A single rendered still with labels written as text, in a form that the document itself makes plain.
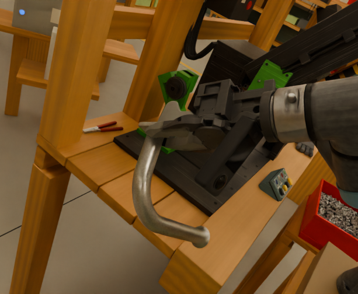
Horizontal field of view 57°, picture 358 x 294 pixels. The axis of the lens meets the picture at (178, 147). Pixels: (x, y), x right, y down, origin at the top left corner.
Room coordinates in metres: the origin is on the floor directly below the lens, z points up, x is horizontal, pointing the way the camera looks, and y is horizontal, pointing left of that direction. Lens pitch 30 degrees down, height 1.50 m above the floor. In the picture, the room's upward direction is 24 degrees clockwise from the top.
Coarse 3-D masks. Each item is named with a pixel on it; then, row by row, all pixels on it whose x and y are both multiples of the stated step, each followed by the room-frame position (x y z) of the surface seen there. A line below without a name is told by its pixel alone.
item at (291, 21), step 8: (256, 0) 10.27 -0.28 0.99; (264, 0) 10.21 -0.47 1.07; (296, 0) 9.78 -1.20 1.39; (256, 8) 10.11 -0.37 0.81; (312, 8) 9.60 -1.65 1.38; (216, 16) 11.01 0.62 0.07; (288, 16) 9.87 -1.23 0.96; (288, 24) 9.73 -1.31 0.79; (296, 24) 9.97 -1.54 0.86; (304, 24) 9.69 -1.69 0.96
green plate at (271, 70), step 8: (264, 64) 1.28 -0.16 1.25; (272, 64) 1.27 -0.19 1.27; (264, 72) 1.27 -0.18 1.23; (272, 72) 1.26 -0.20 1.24; (280, 72) 1.26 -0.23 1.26; (288, 72) 1.25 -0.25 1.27; (256, 80) 1.26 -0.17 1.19; (264, 80) 1.26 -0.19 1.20; (280, 80) 1.24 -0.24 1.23; (288, 80) 1.24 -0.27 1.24; (248, 88) 1.26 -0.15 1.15; (256, 88) 1.25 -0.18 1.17
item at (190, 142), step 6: (192, 132) 0.49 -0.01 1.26; (168, 138) 0.49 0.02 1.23; (174, 138) 0.49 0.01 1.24; (180, 138) 0.48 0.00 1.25; (186, 138) 0.48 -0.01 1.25; (192, 138) 0.47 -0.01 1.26; (198, 138) 0.47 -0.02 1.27; (162, 144) 0.48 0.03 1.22; (168, 144) 0.48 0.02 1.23; (174, 144) 0.47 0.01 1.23; (180, 144) 0.47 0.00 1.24; (186, 144) 0.47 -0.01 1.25; (192, 144) 0.46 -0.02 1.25; (198, 144) 0.46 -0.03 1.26; (186, 150) 0.48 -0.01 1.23
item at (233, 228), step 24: (288, 144) 1.54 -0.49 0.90; (264, 168) 1.19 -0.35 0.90; (288, 168) 1.28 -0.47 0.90; (240, 192) 0.95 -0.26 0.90; (264, 192) 1.01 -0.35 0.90; (288, 192) 1.09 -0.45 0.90; (216, 216) 0.77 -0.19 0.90; (240, 216) 0.82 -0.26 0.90; (264, 216) 0.88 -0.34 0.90; (216, 240) 0.68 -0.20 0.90; (240, 240) 0.72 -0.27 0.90; (168, 264) 0.59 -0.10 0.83; (192, 264) 0.57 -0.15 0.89; (216, 264) 0.60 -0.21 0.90; (168, 288) 0.58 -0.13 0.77; (192, 288) 0.56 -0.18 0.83; (216, 288) 0.55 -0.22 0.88
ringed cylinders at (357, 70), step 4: (356, 64) 1.37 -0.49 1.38; (348, 68) 1.37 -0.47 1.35; (352, 68) 1.37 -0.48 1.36; (356, 68) 1.36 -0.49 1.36; (340, 72) 1.38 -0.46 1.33; (344, 72) 1.37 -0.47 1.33; (348, 72) 1.37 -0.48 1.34; (352, 72) 1.36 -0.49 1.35; (356, 72) 1.36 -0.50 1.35; (328, 76) 1.39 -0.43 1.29; (332, 76) 1.38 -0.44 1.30; (336, 76) 1.38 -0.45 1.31; (340, 76) 1.37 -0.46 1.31; (344, 76) 1.37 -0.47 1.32; (348, 76) 1.37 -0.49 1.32
